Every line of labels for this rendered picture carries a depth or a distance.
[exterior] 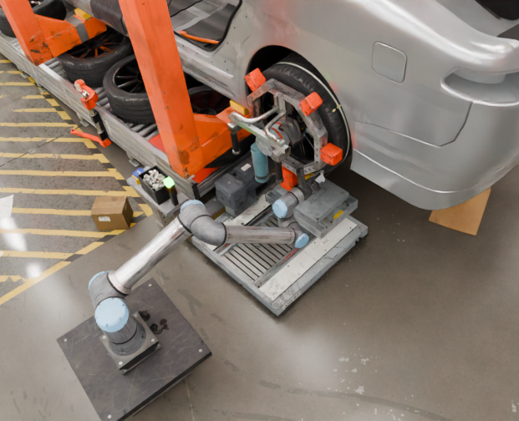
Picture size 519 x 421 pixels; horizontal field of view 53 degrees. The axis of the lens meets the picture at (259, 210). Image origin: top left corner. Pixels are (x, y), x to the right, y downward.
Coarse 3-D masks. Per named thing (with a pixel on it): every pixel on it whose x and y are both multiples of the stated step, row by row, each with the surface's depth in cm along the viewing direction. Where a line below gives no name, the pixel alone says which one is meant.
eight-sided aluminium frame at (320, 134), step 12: (264, 84) 272; (276, 84) 272; (252, 96) 287; (288, 96) 262; (300, 96) 261; (252, 108) 294; (312, 120) 263; (312, 132) 265; (324, 132) 265; (324, 144) 271; (288, 156) 306; (288, 168) 304; (312, 168) 285
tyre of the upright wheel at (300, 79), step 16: (288, 64) 271; (304, 64) 269; (288, 80) 269; (304, 80) 262; (320, 80) 263; (320, 96) 260; (336, 96) 264; (320, 112) 265; (336, 112) 263; (336, 128) 264; (336, 144) 270
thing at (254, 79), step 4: (256, 68) 280; (252, 72) 278; (256, 72) 279; (260, 72) 280; (248, 76) 278; (252, 76) 278; (256, 76) 279; (260, 76) 280; (248, 80) 281; (252, 80) 278; (256, 80) 279; (260, 80) 280; (264, 80) 281; (248, 84) 283; (252, 84) 280; (256, 84) 278; (260, 84) 279; (252, 88) 282; (256, 88) 280
